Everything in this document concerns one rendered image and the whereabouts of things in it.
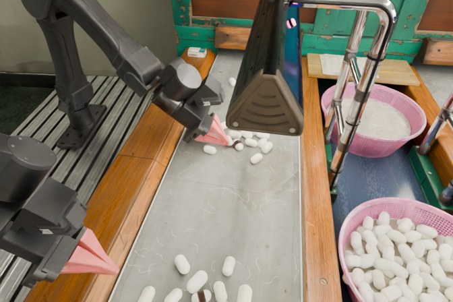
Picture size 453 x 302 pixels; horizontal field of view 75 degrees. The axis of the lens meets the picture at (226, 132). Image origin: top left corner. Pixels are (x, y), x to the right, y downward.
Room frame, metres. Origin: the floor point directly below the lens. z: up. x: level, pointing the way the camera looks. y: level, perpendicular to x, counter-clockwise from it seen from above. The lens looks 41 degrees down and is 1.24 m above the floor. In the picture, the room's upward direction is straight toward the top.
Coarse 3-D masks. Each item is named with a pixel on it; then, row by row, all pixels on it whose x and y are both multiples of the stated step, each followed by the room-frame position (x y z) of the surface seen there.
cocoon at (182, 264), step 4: (176, 256) 0.24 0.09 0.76; (180, 256) 0.24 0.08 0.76; (184, 256) 0.24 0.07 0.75; (176, 260) 0.23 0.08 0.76; (180, 260) 0.23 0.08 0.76; (184, 260) 0.23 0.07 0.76; (176, 264) 0.23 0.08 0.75; (180, 264) 0.23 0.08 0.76; (184, 264) 0.23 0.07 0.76; (188, 264) 0.23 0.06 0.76; (180, 268) 0.22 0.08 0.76; (184, 268) 0.22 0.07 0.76; (188, 268) 0.22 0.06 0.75; (184, 272) 0.22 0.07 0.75
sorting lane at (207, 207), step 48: (192, 144) 0.54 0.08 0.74; (288, 144) 0.54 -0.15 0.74; (192, 192) 0.39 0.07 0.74; (240, 192) 0.39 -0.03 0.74; (288, 192) 0.39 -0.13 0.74; (144, 240) 0.28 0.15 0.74; (192, 240) 0.28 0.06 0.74; (240, 240) 0.28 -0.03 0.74; (288, 240) 0.28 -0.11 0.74; (288, 288) 0.20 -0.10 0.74
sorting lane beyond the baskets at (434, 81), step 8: (424, 72) 0.90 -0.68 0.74; (432, 72) 0.90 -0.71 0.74; (440, 72) 0.90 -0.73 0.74; (424, 80) 0.85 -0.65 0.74; (432, 80) 0.85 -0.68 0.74; (440, 80) 0.85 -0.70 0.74; (448, 80) 0.85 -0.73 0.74; (432, 88) 0.80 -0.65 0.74; (440, 88) 0.80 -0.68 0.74; (448, 88) 0.80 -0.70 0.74; (440, 96) 0.75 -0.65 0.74; (440, 104) 0.71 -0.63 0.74
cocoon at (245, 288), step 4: (244, 284) 0.20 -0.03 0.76; (240, 288) 0.19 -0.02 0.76; (244, 288) 0.19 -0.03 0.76; (248, 288) 0.19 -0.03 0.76; (240, 292) 0.18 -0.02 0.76; (244, 292) 0.18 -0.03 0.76; (248, 292) 0.18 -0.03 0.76; (240, 296) 0.18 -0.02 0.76; (244, 296) 0.18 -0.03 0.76; (248, 296) 0.18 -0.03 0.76; (240, 300) 0.17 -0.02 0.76; (244, 300) 0.17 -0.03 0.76; (248, 300) 0.17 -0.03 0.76
